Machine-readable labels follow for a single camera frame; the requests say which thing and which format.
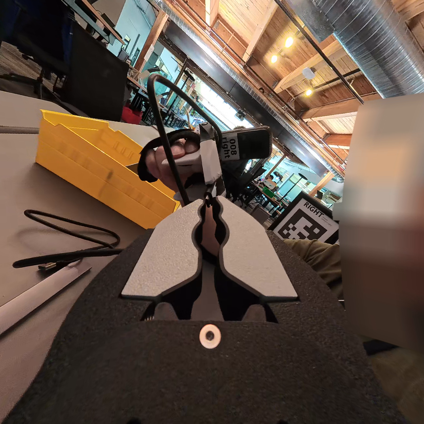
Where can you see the black rectangular duct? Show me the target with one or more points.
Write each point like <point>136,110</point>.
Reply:
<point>251,96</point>

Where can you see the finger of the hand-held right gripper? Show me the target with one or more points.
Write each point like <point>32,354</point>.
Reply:
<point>207,132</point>
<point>211,162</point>

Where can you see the yellow plastic bin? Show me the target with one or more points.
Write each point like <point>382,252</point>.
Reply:
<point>99,172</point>

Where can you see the spiral silver duct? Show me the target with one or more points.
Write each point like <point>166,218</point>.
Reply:
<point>371,39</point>

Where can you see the blue black office chair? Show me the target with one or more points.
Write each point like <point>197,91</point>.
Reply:
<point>33,43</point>

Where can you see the dark flat device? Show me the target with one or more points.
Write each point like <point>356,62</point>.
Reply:
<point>33,298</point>

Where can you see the person's right hand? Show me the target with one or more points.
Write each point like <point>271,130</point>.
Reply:
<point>184,150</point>

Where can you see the black framed marker sign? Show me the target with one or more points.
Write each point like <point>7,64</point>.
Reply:
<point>298,228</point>

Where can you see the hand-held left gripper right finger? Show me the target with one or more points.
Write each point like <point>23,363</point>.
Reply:
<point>258,265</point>

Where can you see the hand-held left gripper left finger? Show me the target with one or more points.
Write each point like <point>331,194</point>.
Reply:
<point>162,261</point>

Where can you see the white ceiling sensor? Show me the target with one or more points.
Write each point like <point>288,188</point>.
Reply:
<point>308,73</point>

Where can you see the red bean bag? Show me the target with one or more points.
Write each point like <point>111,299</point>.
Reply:
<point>132,114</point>

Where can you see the person's right forearm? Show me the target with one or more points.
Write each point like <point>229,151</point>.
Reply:
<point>209,233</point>

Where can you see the wooden desk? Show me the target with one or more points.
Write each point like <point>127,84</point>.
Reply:
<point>96,23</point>

